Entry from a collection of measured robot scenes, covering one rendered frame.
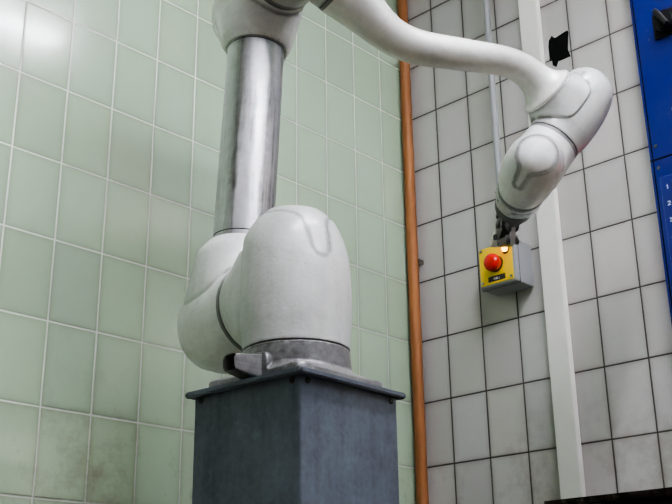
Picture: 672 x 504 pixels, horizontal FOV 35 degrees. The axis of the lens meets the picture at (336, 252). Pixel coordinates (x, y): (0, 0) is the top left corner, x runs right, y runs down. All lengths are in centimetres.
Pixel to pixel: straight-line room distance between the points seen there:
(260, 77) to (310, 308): 53
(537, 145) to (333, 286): 55
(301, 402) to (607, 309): 107
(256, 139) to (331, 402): 56
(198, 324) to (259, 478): 35
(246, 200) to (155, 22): 66
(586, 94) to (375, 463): 84
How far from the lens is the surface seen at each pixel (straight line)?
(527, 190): 189
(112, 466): 192
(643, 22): 243
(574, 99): 195
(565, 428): 227
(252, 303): 147
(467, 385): 245
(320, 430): 136
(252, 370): 141
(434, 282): 257
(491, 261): 235
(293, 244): 147
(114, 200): 204
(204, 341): 164
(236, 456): 141
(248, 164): 175
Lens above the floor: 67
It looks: 20 degrees up
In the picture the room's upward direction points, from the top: 1 degrees counter-clockwise
